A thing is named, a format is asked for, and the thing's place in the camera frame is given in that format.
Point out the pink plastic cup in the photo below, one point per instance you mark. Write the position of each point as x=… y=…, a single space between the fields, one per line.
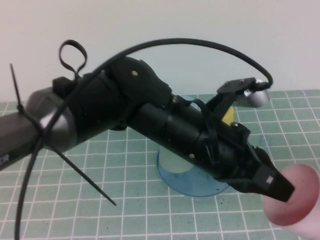
x=300 y=212

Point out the black zip tie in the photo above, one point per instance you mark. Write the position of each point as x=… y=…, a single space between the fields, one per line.
x=17 y=87
x=211 y=132

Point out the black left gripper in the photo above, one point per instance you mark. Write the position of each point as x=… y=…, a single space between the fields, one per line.
x=230 y=155

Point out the yellow plastic cup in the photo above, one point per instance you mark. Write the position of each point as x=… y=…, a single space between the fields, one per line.
x=228 y=116

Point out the green checked tablecloth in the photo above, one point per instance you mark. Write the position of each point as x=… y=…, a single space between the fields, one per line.
x=125 y=220

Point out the blue cup stand with pegs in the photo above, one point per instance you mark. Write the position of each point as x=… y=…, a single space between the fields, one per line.
x=190 y=185

